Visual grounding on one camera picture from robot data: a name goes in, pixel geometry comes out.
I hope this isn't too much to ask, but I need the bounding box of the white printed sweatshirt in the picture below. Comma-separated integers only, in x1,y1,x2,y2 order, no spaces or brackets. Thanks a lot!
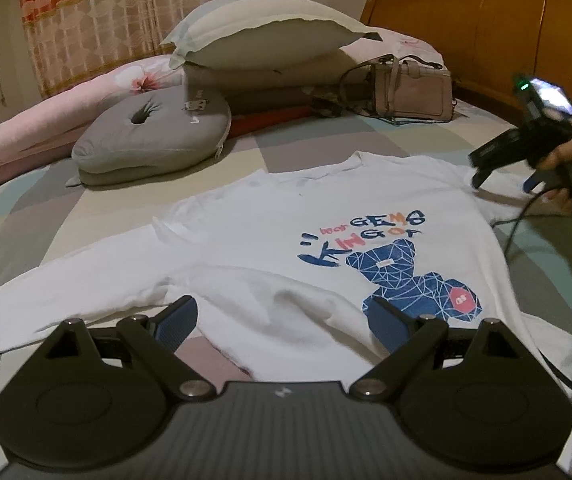
0,153,572,479

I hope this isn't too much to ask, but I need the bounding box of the wooden headboard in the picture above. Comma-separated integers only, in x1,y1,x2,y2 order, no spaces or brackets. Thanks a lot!
361,0,572,119

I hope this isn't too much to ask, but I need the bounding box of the pink leather handbag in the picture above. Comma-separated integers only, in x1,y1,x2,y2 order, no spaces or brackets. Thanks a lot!
338,54,455,124

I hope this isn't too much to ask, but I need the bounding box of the grey donut cushion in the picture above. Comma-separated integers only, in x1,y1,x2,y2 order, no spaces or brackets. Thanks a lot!
71,86,232,186

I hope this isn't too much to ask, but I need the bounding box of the pink floral folded quilt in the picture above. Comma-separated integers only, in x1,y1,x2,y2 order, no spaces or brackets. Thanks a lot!
0,28,443,185

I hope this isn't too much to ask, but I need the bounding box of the red folded cloth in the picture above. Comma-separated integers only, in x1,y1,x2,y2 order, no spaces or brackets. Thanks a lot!
228,106,313,139

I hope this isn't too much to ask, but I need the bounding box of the striped green white pillow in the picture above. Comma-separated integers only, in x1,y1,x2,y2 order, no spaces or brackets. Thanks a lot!
162,0,382,70

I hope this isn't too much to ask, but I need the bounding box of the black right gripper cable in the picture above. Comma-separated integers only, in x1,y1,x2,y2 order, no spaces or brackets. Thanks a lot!
488,184,572,406

